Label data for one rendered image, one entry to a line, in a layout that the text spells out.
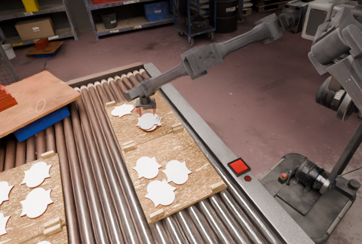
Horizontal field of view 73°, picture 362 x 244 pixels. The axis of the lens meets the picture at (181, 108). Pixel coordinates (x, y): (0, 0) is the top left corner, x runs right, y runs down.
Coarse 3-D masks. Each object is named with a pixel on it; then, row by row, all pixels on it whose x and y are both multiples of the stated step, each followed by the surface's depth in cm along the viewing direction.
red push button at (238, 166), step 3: (234, 162) 113; (237, 162) 113; (240, 162) 113; (231, 165) 112; (234, 165) 111; (237, 165) 111; (240, 165) 111; (243, 165) 111; (234, 168) 110; (237, 168) 110; (240, 168) 110; (243, 168) 110; (246, 168) 110; (237, 171) 109; (240, 171) 109
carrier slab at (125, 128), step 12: (156, 96) 158; (108, 108) 151; (156, 108) 148; (168, 108) 147; (120, 120) 141; (132, 120) 140; (168, 120) 138; (120, 132) 133; (132, 132) 132; (144, 132) 132; (156, 132) 131; (168, 132) 131; (120, 144) 126
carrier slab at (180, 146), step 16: (144, 144) 125; (160, 144) 124; (176, 144) 123; (192, 144) 122; (128, 160) 117; (160, 160) 116; (176, 160) 115; (192, 160) 115; (160, 176) 108; (192, 176) 107; (208, 176) 107; (144, 192) 102; (176, 192) 102; (192, 192) 101; (208, 192) 101; (144, 208) 97; (160, 208) 96; (176, 208) 96
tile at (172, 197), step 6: (156, 180) 106; (150, 186) 103; (156, 186) 103; (162, 186) 103; (168, 186) 103; (150, 192) 101; (156, 192) 101; (162, 192) 101; (168, 192) 101; (150, 198) 99; (156, 198) 99; (162, 198) 99; (168, 198) 99; (174, 198) 98; (156, 204) 97; (162, 204) 97; (168, 204) 96
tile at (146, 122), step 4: (144, 116) 138; (148, 116) 138; (152, 116) 137; (156, 116) 137; (140, 120) 135; (144, 120) 135; (148, 120) 135; (152, 120) 135; (140, 124) 132; (144, 124) 132; (148, 124) 132; (152, 124) 132; (156, 124) 132; (144, 128) 130; (148, 128) 130
